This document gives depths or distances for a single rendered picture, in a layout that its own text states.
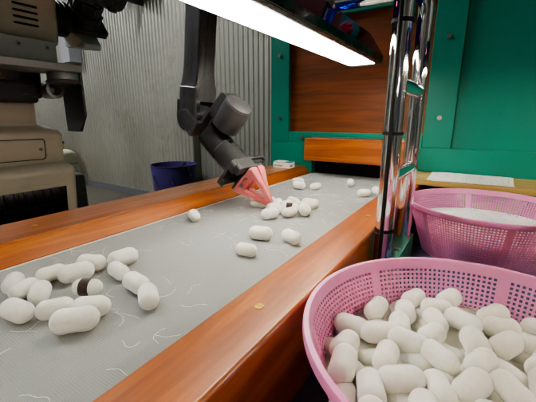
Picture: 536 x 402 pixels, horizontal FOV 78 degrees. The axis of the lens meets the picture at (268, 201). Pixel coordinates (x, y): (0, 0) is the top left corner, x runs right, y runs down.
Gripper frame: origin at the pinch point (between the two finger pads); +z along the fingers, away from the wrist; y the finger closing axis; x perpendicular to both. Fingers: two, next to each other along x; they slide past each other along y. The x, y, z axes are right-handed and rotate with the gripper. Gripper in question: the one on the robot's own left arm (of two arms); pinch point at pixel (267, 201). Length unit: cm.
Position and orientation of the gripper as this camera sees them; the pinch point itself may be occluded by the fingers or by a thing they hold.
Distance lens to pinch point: 65.5
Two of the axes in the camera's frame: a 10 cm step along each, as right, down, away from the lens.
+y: 5.5, -2.1, 8.1
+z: 6.3, 7.4, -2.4
